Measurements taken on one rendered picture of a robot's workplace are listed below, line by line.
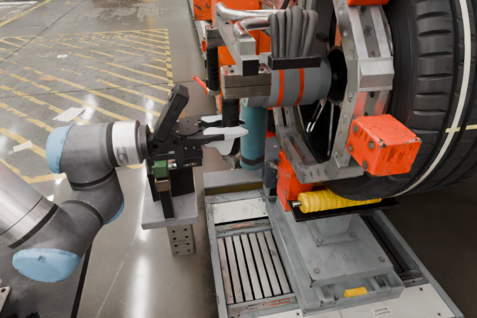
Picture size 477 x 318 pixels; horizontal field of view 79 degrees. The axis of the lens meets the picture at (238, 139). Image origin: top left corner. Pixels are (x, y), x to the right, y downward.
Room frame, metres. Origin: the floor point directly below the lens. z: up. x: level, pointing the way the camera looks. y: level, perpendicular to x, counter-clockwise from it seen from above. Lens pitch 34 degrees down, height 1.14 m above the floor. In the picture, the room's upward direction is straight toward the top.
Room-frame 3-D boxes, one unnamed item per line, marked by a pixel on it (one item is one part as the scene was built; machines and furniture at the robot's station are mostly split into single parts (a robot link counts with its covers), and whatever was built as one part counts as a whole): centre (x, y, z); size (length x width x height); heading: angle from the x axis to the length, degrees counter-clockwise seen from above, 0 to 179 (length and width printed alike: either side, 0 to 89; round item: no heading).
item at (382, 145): (0.42, -0.25, 0.85); 0.09 x 0.08 x 0.07; 10
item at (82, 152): (0.47, 0.30, 0.81); 0.12 x 0.09 x 0.10; 100
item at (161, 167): (0.61, 0.21, 0.64); 0.04 x 0.04 x 0.04; 10
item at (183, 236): (0.83, 0.25, 0.21); 0.10 x 0.10 x 0.42; 10
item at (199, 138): (0.48, 0.07, 0.83); 0.09 x 0.05 x 0.02; 92
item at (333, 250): (0.76, -0.35, 0.32); 0.40 x 0.30 x 0.28; 10
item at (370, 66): (0.73, -0.18, 0.85); 0.54 x 0.07 x 0.54; 10
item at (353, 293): (0.76, -0.35, 0.13); 0.50 x 0.36 x 0.10; 10
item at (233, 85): (0.52, -0.01, 0.93); 0.09 x 0.05 x 0.05; 100
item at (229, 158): (0.52, 0.02, 0.83); 0.04 x 0.04 x 0.16
